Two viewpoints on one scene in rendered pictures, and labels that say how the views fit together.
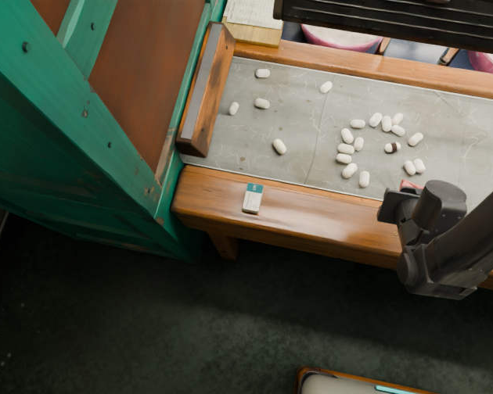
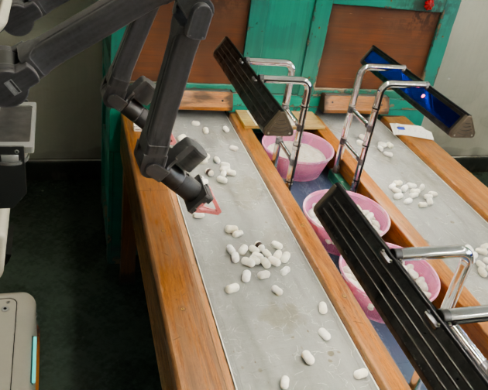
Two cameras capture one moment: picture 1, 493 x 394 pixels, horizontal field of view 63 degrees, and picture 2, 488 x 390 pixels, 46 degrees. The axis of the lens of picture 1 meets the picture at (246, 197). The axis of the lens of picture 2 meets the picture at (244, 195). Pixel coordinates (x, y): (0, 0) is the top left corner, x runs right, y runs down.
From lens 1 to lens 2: 1.81 m
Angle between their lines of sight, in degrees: 51
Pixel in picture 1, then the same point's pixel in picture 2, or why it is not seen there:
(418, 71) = (270, 172)
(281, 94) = (217, 138)
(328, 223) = not seen: hidden behind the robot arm
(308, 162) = not seen: hidden behind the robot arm
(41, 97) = not seen: outside the picture
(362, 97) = (238, 162)
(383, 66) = (263, 161)
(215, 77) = (201, 97)
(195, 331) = (49, 274)
